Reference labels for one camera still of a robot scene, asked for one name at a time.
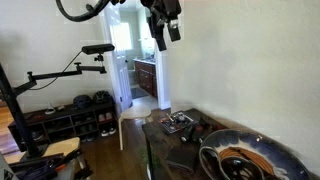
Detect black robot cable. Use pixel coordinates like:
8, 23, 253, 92
54, 0, 113, 23

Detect blue white rectangular tray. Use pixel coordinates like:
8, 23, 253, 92
158, 110, 200, 135

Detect white panel door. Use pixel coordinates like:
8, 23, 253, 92
102, 3, 134, 115

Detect dark wooden table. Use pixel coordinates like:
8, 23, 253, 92
141, 108, 320, 180

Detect small white object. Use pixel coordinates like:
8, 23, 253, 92
44, 103, 56, 116

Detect dark wooden shoe rack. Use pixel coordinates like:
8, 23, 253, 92
8, 101, 118, 152

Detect light wooden round stool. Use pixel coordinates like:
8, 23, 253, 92
118, 104, 153, 151

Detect black stereo camera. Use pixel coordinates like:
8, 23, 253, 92
81, 43, 116, 56

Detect small black silver-tipped cylinder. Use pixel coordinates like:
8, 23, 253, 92
180, 132, 202, 144

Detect black stand legs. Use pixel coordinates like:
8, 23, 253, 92
9, 149, 95, 180

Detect dark brown bathroom cabinet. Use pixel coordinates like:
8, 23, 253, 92
134, 59, 158, 99

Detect black stand pole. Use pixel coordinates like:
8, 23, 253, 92
0, 63, 50, 160

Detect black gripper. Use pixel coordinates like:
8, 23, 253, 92
139, 0, 183, 53

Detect black leather wallet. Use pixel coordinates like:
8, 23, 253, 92
164, 144, 201, 174

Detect black bicycle helmet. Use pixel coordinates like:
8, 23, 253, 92
72, 94, 93, 110
92, 90, 113, 105

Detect thin black camera cable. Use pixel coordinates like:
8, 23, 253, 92
28, 49, 84, 92

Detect grey bath mat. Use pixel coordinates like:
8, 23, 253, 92
130, 86, 150, 100

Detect black flashlight with red button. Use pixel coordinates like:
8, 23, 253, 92
186, 124, 206, 138

